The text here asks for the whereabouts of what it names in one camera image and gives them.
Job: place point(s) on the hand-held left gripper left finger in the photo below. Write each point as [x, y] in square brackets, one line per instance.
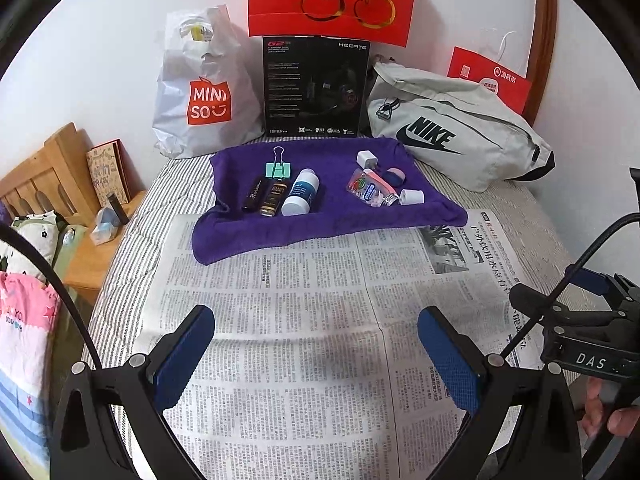
[182, 355]

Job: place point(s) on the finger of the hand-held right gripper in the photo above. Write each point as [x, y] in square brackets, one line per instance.
[592, 282]
[550, 305]

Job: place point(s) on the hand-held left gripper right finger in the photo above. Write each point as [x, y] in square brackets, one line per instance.
[450, 360]

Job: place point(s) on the small white cylinder cup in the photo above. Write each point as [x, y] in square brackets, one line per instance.
[412, 196]

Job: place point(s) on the black bottle with gold print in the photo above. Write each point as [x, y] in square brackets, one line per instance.
[254, 194]

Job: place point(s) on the clear candy bottle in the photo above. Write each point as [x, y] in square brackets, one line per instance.
[366, 192]

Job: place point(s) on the pink tube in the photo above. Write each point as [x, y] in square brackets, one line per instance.
[385, 183]

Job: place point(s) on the pink and blue round jar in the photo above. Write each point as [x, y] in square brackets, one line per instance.
[395, 176]

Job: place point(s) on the blue and white bottle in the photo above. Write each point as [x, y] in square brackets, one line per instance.
[299, 195]

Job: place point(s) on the person's right hand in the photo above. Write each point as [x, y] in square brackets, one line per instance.
[607, 420]

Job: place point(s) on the newspaper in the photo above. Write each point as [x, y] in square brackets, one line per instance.
[300, 335]

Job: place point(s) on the wooden bedside table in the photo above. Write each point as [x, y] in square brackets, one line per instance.
[85, 265]

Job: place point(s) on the light blue packet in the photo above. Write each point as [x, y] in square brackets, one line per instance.
[102, 230]

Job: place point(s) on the pink printed cloth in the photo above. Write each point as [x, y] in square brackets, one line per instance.
[25, 340]

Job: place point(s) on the small black box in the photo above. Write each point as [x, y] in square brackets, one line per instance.
[116, 205]

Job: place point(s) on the purple towel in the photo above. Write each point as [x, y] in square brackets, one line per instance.
[325, 225]

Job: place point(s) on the white spotted plush toy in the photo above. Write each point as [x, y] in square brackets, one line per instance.
[30, 245]

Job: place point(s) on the patterned notebook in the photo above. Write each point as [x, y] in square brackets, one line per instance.
[107, 170]

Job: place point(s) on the green binder clip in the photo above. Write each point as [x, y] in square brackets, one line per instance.
[276, 170]

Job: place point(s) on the grey sling bag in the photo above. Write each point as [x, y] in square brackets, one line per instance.
[475, 110]

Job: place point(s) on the white charger plug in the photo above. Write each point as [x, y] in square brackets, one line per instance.
[366, 158]

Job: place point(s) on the wooden slatted rack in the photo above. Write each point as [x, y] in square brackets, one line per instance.
[45, 165]

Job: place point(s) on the white plastic shopping bag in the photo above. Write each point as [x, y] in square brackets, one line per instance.
[175, 110]

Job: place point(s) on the brown wooden headboard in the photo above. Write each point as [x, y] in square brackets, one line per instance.
[545, 35]

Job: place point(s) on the black product box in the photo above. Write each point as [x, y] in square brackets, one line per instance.
[315, 92]

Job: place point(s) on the red gift bag gold print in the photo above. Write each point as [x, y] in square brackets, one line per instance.
[332, 5]

